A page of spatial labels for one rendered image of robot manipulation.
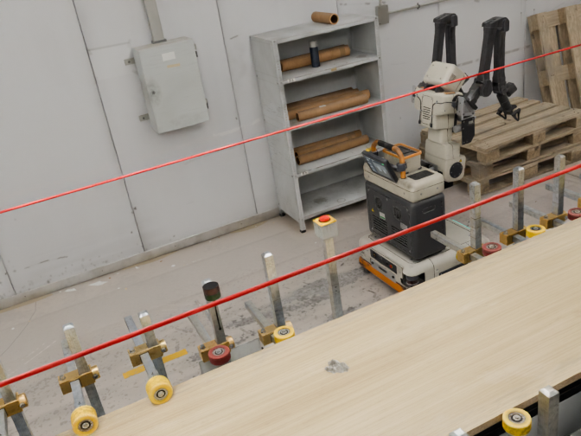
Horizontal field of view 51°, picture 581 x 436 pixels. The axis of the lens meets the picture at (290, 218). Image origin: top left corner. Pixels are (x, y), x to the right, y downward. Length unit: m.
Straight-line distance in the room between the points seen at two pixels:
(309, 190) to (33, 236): 2.29
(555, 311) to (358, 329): 0.70
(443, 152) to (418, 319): 1.82
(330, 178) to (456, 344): 3.48
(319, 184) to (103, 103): 1.98
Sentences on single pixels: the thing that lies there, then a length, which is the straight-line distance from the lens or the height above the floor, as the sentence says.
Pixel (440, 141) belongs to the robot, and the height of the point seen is 0.93.
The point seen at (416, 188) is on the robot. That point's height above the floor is 0.79.
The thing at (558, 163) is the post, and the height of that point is 1.10.
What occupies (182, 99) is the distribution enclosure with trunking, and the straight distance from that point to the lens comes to 4.60.
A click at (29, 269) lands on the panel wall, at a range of 5.03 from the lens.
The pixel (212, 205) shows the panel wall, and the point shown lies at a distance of 5.14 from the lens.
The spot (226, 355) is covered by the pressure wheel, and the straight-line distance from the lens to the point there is 2.31.
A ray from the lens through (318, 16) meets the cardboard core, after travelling 4.98.
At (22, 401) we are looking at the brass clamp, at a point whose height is 0.96.
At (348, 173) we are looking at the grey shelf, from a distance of 5.60.
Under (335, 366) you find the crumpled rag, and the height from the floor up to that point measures 0.91.
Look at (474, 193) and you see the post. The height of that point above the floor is 1.11.
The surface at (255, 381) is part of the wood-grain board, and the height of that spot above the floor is 0.90.
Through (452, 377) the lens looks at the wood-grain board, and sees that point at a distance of 2.10.
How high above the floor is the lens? 2.27
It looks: 25 degrees down
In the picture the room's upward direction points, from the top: 9 degrees counter-clockwise
